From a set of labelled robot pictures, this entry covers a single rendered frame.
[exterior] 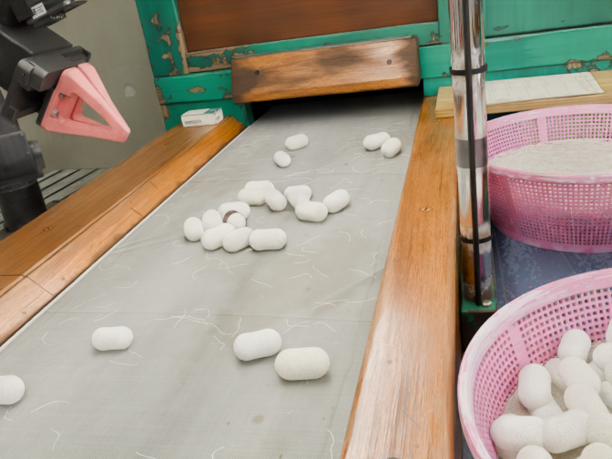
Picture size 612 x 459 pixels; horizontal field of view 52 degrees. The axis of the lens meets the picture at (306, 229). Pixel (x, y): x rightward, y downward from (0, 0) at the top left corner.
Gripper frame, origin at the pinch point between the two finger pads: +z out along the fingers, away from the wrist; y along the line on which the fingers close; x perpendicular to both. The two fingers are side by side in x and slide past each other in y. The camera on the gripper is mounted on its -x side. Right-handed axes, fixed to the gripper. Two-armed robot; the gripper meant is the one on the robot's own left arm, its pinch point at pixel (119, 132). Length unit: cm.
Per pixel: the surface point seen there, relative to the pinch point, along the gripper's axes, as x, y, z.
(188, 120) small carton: 13.5, 39.9, -4.4
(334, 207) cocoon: -3.9, 5.1, 21.9
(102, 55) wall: 61, 148, -68
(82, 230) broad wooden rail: 11.4, -1.7, 1.4
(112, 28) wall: 51, 147, -68
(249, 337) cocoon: -3.7, -20.3, 20.9
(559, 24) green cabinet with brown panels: -29, 49, 36
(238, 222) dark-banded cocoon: 1.8, 1.3, 14.5
